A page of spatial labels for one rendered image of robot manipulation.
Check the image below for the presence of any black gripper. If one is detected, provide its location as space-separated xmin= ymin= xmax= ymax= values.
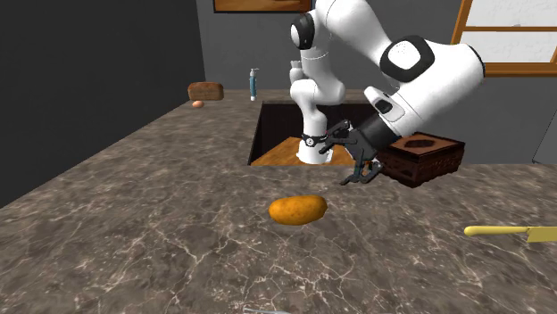
xmin=319 ymin=113 xmax=400 ymax=186

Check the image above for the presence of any dark brown wicker box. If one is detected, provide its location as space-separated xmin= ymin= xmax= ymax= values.
xmin=375 ymin=131 xmax=466 ymax=189

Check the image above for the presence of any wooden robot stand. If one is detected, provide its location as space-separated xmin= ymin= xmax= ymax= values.
xmin=250 ymin=136 xmax=356 ymax=167

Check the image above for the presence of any orange-brown potato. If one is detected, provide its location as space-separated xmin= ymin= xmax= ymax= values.
xmin=268 ymin=194 xmax=328 ymax=227

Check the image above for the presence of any dark sink basin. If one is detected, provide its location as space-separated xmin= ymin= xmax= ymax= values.
xmin=246 ymin=101 xmax=380 ymax=167

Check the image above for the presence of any blue pump bottle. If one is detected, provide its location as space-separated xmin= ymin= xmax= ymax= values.
xmin=248 ymin=67 xmax=261 ymax=103

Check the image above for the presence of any brown bread loaf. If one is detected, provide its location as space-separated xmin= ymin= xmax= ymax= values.
xmin=187 ymin=81 xmax=225 ymax=103

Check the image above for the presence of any yellow knife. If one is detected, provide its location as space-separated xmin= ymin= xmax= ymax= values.
xmin=462 ymin=224 xmax=557 ymax=244

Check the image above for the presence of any wood-framed window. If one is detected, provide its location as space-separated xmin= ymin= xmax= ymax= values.
xmin=449 ymin=0 xmax=557 ymax=79

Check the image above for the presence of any wood-framed wall picture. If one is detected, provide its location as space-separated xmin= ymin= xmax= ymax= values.
xmin=212 ymin=0 xmax=314 ymax=14

